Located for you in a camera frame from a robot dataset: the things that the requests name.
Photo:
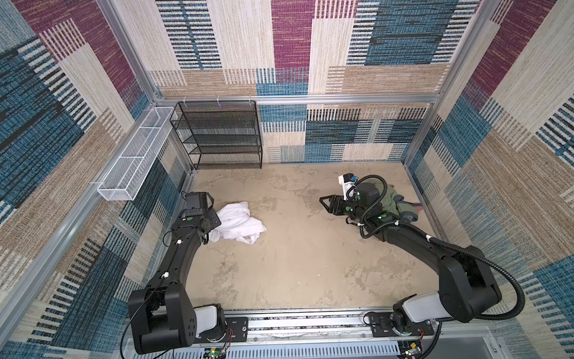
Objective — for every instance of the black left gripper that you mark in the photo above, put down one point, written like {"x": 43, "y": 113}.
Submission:
{"x": 214, "y": 221}

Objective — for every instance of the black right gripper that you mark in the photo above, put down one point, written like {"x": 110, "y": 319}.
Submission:
{"x": 335, "y": 202}

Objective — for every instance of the white cloth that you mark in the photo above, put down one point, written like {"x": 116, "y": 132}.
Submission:
{"x": 237, "y": 224}

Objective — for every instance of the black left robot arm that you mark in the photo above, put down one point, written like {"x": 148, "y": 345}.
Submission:
{"x": 161, "y": 315}

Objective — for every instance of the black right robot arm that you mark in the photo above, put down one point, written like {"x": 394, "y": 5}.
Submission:
{"x": 467, "y": 287}

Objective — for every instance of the green cloth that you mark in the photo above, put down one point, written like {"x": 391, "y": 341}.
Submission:
{"x": 390, "y": 201}

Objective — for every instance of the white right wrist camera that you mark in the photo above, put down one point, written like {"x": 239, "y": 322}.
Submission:
{"x": 347, "y": 182}

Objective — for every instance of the black wire shelf rack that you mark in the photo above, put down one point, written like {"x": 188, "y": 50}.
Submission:
{"x": 219, "y": 134}

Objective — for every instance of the white wire mesh basket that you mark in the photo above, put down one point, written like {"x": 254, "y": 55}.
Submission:
{"x": 124, "y": 179}

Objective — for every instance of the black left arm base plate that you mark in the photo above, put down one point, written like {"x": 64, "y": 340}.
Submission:
{"x": 239, "y": 333}

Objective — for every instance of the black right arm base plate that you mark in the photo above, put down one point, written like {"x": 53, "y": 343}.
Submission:
{"x": 390, "y": 324}

